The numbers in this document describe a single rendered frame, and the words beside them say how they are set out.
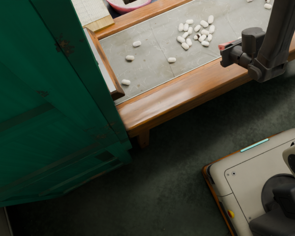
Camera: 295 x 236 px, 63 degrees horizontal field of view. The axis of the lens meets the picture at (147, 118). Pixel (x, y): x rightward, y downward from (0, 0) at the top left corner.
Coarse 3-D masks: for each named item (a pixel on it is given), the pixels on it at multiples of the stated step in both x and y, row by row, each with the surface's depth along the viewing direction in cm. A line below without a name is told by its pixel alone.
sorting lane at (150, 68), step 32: (192, 0) 109; (224, 0) 109; (256, 0) 109; (128, 32) 105; (160, 32) 105; (192, 32) 105; (224, 32) 105; (128, 64) 101; (160, 64) 101; (192, 64) 101; (128, 96) 97
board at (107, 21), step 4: (104, 4) 105; (108, 16) 103; (96, 20) 102; (100, 20) 102; (104, 20) 102; (108, 20) 102; (112, 20) 102; (88, 24) 102; (92, 24) 102; (96, 24) 102; (100, 24) 102; (104, 24) 102; (108, 24) 102; (112, 24) 103; (88, 28) 101; (92, 28) 101; (96, 28) 101; (100, 28) 101; (104, 28) 103
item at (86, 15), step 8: (72, 0) 105; (80, 0) 105; (88, 0) 105; (96, 0) 105; (80, 8) 104; (88, 8) 104; (96, 8) 104; (104, 8) 104; (80, 16) 103; (88, 16) 103; (96, 16) 103; (104, 16) 103
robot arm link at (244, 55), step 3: (243, 54) 76; (246, 54) 75; (249, 54) 75; (240, 57) 77; (243, 57) 76; (246, 57) 75; (249, 57) 74; (240, 60) 77; (243, 60) 76; (246, 60) 75; (249, 60) 74; (240, 63) 78; (243, 63) 76; (246, 63) 75; (249, 63) 74; (243, 66) 77; (246, 66) 75
